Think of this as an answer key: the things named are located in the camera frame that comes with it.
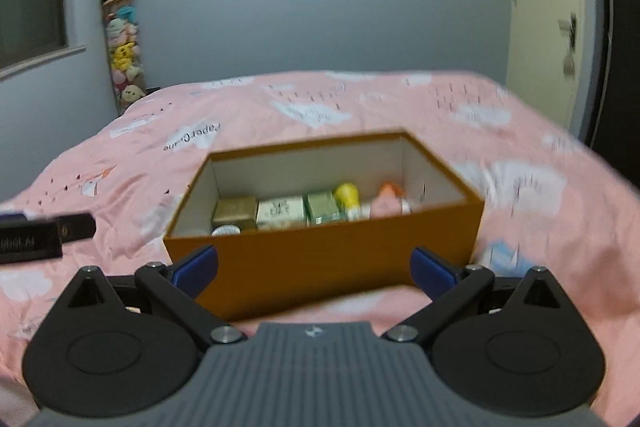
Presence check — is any white and green box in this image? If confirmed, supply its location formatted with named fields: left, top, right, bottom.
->
left=256, top=196, right=306, bottom=230

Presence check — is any cream door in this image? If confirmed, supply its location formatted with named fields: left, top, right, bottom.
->
left=505, top=0, right=608, bottom=142

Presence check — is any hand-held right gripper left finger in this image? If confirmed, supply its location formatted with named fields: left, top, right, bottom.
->
left=54, top=244, right=248, bottom=344

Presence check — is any yellow bottle with white neck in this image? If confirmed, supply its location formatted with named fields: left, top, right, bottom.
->
left=334, top=183, right=362, bottom=222

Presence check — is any pink bottle with orange cap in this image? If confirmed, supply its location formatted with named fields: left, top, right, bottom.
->
left=370, top=183, right=408, bottom=219

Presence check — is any gold small box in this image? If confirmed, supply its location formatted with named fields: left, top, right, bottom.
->
left=211, top=196, right=258, bottom=230

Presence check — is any dark door frame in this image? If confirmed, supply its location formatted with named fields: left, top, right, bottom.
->
left=582, top=0, right=640, bottom=188

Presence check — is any door handle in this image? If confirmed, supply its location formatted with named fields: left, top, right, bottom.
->
left=557, top=13, right=578, bottom=78

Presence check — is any green small box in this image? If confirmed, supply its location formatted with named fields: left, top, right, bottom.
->
left=306, top=191, right=341, bottom=225

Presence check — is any orange cardboard box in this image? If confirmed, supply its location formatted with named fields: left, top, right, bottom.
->
left=164, top=130, right=486, bottom=322

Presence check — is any column of plush toys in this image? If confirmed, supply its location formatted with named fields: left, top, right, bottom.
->
left=97, top=0, right=148, bottom=115

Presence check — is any pink printed blanket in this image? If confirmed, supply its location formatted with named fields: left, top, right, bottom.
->
left=0, top=69, right=640, bottom=427

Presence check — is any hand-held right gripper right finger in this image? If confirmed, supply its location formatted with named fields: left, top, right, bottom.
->
left=382, top=246, right=576, bottom=342

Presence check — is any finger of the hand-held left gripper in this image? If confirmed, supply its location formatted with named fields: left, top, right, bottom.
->
left=55, top=215, right=97, bottom=244
left=0, top=213, right=57, bottom=231

